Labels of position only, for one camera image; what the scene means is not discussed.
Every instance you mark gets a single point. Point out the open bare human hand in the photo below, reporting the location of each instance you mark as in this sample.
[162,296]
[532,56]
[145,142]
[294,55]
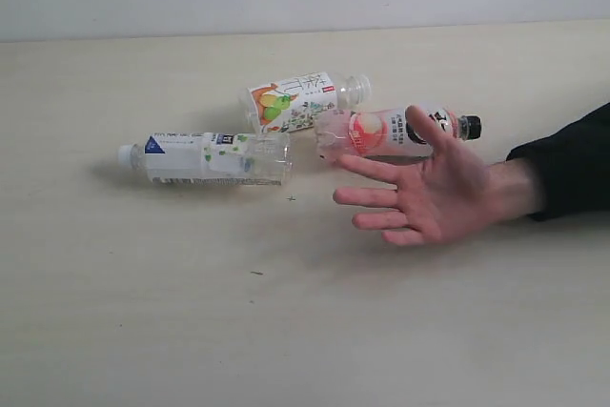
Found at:
[442,199]

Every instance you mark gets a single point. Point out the pink peach drink bottle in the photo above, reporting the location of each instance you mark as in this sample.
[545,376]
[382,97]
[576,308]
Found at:
[383,134]

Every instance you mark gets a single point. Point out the clear bottle with blue label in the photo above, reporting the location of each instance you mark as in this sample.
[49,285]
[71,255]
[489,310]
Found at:
[211,158]

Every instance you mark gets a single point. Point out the tea bottle with fruit label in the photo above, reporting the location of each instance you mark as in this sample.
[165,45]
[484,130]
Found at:
[292,104]

